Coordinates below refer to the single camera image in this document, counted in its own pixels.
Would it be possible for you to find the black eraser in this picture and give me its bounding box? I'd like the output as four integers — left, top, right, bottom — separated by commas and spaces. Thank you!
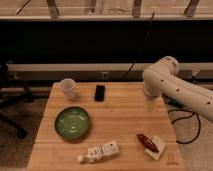
95, 85, 105, 102

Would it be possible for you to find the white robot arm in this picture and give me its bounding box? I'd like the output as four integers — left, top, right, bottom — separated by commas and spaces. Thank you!
142, 56, 213, 122

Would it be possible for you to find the white plastic bottle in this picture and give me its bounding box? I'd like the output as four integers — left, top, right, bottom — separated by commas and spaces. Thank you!
77, 141, 120, 163

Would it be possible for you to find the green bowl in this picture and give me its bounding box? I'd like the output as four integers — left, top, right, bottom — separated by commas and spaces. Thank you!
54, 106, 90, 140

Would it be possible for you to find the white plastic cup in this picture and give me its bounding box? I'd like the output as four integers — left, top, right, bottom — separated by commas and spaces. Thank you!
59, 78, 75, 99

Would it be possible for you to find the black office chair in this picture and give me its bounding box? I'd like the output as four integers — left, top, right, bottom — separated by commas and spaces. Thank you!
0, 62, 34, 138

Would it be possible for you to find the black floor cable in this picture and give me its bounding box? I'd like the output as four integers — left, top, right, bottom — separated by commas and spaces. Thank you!
163, 94, 202, 145

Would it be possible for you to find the black hanging cable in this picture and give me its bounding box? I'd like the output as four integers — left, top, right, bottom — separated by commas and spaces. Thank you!
119, 11, 156, 82

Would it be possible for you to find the white baseboard rail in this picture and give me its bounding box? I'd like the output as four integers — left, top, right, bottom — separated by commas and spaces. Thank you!
8, 63, 213, 81

